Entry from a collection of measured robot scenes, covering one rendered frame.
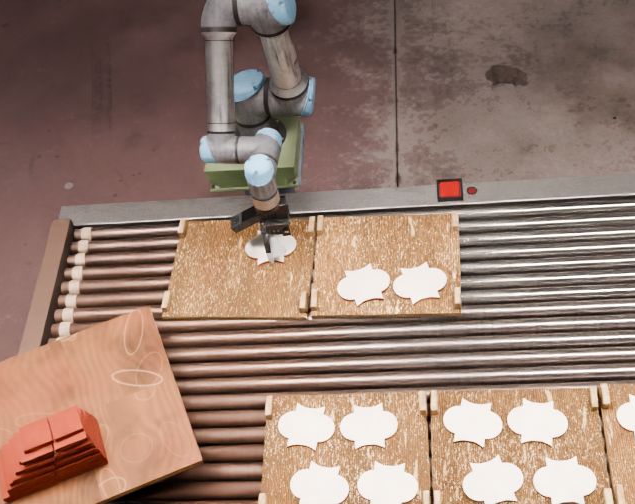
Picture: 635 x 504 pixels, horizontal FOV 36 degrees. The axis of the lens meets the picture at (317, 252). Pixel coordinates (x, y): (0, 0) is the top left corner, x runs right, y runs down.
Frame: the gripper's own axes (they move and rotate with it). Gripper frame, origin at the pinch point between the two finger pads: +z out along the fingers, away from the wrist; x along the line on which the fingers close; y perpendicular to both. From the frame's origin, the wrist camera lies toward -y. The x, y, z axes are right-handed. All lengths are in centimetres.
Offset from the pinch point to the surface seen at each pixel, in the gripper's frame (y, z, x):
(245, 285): -7.3, 0.4, -12.7
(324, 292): 15.1, 0.4, -17.8
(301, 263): 8.9, 0.5, -6.8
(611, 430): 83, 0, -67
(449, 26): 73, 95, 203
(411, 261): 40.0, 0.4, -9.9
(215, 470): -14, 2, -68
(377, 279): 30.1, -0.7, -15.8
